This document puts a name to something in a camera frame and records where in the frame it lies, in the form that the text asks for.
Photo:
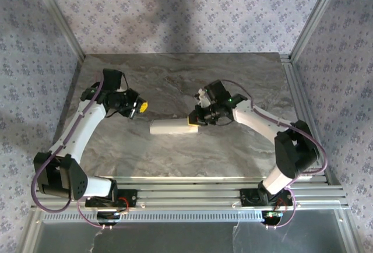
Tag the white paper box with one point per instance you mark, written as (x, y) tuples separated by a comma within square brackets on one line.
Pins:
[(169, 127)]

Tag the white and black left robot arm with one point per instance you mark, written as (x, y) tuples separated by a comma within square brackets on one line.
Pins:
[(81, 130)]

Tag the small black electronics module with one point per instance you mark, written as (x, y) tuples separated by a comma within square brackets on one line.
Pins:
[(271, 217), (107, 216)]

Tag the grey metal panel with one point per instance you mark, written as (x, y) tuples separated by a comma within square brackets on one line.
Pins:
[(175, 238)]

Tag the aluminium side rail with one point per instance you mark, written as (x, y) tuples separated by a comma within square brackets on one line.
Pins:
[(292, 84), (72, 92)]

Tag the aluminium frame cross rails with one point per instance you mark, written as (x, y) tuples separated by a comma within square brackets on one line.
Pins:
[(189, 194)]

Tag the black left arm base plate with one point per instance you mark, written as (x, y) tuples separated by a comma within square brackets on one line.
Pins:
[(129, 200)]

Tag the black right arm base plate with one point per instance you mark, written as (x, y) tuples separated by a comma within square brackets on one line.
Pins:
[(246, 200)]

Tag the aluminium corner post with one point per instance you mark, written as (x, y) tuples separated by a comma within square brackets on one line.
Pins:
[(58, 17), (317, 14)]

